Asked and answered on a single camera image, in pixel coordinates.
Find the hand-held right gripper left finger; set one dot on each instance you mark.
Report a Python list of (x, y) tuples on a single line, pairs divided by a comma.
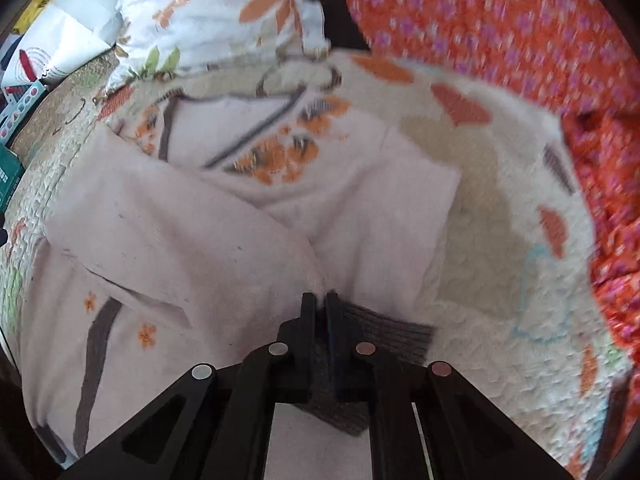
[(307, 322)]

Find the white paper bag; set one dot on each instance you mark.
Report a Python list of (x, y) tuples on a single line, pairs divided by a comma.
[(75, 25)]

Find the pink knit baby sweater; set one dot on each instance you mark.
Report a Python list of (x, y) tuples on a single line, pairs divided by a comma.
[(175, 240)]

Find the yellow plastic bag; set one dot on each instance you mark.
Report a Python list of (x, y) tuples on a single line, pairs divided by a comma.
[(39, 2)]

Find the orange floral cloth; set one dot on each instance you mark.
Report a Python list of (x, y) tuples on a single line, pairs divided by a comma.
[(475, 25)]

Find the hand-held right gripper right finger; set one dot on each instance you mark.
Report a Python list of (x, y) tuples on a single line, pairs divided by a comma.
[(336, 322)]

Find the white floral pillow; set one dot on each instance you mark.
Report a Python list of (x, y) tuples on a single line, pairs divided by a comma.
[(210, 20)]

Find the green box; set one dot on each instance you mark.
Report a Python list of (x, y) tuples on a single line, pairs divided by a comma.
[(9, 180)]

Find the quilted heart print bedspread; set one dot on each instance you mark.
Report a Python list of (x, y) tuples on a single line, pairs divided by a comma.
[(500, 310)]

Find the paint palette box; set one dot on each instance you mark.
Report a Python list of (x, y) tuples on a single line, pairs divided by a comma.
[(22, 110)]

